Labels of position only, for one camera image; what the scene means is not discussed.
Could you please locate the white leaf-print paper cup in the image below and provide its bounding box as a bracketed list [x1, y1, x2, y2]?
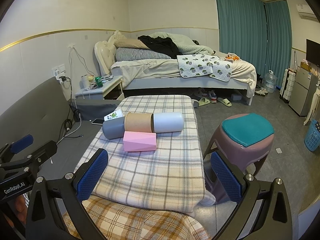
[104, 107, 124, 121]

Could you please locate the dark grey cup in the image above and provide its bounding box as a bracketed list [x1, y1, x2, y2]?
[103, 118, 125, 140]

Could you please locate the pink faceted cup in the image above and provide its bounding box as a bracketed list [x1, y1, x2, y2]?
[123, 131, 157, 152]

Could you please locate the tan cardboard cup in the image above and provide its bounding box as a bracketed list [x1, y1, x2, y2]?
[124, 113, 153, 133]

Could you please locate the light blue cup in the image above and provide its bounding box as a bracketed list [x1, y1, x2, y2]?
[153, 112, 184, 133]

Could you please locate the purple plastic stool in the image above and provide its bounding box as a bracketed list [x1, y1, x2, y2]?
[203, 114, 274, 204]

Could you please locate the orange plaid cushion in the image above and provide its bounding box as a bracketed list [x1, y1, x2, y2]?
[62, 194, 213, 240]

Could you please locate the smartphone on sofa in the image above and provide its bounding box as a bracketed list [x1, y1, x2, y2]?
[92, 119, 104, 125]

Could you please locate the blue laundry basket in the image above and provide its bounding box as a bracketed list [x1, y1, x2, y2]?
[304, 119, 320, 152]

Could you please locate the white kettle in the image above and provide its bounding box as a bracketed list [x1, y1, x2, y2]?
[81, 75, 90, 88]

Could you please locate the teal stool cushion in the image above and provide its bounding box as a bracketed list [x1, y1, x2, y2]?
[221, 113, 274, 147]

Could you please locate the green can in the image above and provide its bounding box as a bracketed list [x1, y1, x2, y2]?
[95, 76, 103, 88]

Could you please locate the plaid blanket on table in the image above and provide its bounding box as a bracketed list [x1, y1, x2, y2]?
[77, 95, 216, 216]

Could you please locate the bedside table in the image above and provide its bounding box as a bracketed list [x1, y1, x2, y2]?
[75, 75, 125, 101]

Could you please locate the green slipper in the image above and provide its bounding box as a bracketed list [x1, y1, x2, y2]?
[199, 97, 211, 107]
[217, 98, 232, 107]

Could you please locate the checked pillow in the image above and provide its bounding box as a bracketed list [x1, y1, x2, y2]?
[115, 48, 171, 62]

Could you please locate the water bottle jug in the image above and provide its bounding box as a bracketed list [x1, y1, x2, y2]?
[264, 70, 277, 93]

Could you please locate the grey mini fridge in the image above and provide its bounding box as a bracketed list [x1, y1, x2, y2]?
[289, 68, 318, 116]

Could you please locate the beige pillow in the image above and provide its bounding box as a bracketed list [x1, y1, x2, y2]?
[114, 38, 149, 49]

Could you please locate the bed with white headboard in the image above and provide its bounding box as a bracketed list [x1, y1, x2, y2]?
[94, 30, 257, 101]

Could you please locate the black television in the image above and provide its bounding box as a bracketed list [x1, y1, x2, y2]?
[306, 39, 320, 67]

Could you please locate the leaf-print quilt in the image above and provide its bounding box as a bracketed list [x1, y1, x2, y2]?
[177, 54, 232, 82]

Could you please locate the black clothing on bed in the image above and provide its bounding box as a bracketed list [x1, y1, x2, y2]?
[138, 35, 182, 59]

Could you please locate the teal curtain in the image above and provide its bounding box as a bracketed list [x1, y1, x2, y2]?
[216, 0, 292, 86]

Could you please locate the green blanket on bed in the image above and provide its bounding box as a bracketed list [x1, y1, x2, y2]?
[150, 32, 215, 55]

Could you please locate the air conditioner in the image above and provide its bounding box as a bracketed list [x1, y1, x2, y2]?
[296, 4, 317, 21]

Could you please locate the black power cable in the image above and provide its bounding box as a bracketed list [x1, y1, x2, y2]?
[56, 76, 85, 145]

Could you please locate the white charging cable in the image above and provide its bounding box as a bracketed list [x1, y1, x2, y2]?
[63, 114, 83, 138]

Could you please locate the wall power strip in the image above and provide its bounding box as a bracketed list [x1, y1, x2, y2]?
[52, 64, 66, 84]

